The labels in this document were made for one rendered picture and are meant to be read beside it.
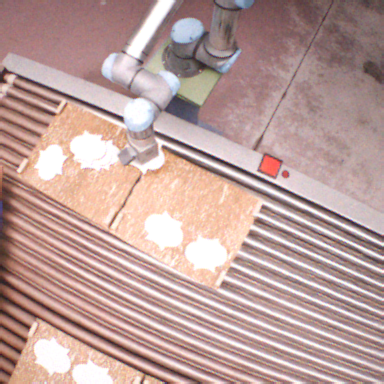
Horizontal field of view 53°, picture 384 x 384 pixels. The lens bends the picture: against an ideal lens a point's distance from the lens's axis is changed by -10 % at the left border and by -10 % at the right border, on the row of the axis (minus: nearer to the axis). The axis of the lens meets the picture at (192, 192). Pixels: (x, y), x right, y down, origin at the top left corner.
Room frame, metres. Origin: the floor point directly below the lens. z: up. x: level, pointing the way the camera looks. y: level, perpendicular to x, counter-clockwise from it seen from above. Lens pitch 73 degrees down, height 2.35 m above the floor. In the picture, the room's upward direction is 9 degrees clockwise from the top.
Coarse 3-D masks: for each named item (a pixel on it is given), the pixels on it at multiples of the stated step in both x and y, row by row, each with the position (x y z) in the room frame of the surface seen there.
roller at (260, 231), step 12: (0, 108) 0.65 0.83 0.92; (12, 120) 0.60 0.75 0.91; (24, 120) 0.61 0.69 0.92; (36, 132) 0.57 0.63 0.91; (252, 228) 0.33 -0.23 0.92; (264, 228) 0.34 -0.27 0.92; (276, 240) 0.30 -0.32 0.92; (288, 240) 0.31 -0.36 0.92; (300, 252) 0.27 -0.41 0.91; (312, 252) 0.28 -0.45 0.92; (324, 264) 0.24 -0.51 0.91; (336, 264) 0.24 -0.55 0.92; (348, 264) 0.25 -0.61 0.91; (348, 276) 0.21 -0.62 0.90; (360, 276) 0.21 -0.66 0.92; (372, 276) 0.21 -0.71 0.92
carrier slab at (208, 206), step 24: (168, 168) 0.49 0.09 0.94; (192, 168) 0.51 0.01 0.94; (144, 192) 0.39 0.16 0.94; (168, 192) 0.41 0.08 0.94; (192, 192) 0.42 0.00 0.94; (216, 192) 0.43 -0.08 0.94; (240, 192) 0.45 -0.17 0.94; (144, 216) 0.31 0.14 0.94; (192, 216) 0.34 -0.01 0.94; (216, 216) 0.35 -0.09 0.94; (240, 216) 0.36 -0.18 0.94; (144, 240) 0.23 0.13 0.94; (192, 240) 0.26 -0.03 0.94; (240, 240) 0.28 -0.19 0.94; (168, 264) 0.16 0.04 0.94; (192, 264) 0.18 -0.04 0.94; (216, 288) 0.11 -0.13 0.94
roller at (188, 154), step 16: (16, 80) 0.78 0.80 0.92; (48, 96) 0.72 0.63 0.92; (64, 96) 0.73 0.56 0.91; (96, 112) 0.68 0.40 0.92; (176, 144) 0.59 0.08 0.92; (192, 160) 0.55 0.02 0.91; (208, 160) 0.55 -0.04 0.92; (224, 176) 0.51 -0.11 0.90; (240, 176) 0.51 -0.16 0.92; (272, 192) 0.47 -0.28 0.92; (304, 208) 0.43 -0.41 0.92; (320, 208) 0.44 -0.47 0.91; (336, 224) 0.39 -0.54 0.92; (352, 224) 0.40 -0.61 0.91; (368, 240) 0.35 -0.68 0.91
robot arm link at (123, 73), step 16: (160, 0) 0.80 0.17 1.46; (176, 0) 0.81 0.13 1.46; (144, 16) 0.76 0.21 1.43; (160, 16) 0.76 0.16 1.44; (144, 32) 0.71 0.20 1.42; (160, 32) 0.73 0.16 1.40; (128, 48) 0.66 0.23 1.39; (144, 48) 0.67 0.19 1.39; (112, 64) 0.62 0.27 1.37; (128, 64) 0.62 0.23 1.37; (112, 80) 0.59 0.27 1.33; (128, 80) 0.58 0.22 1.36
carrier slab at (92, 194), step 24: (72, 120) 0.62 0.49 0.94; (96, 120) 0.64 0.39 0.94; (48, 144) 0.51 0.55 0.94; (120, 144) 0.55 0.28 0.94; (72, 168) 0.44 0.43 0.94; (120, 168) 0.46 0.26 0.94; (48, 192) 0.33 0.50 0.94; (72, 192) 0.35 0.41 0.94; (96, 192) 0.36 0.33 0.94; (120, 192) 0.38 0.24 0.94; (96, 216) 0.28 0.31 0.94
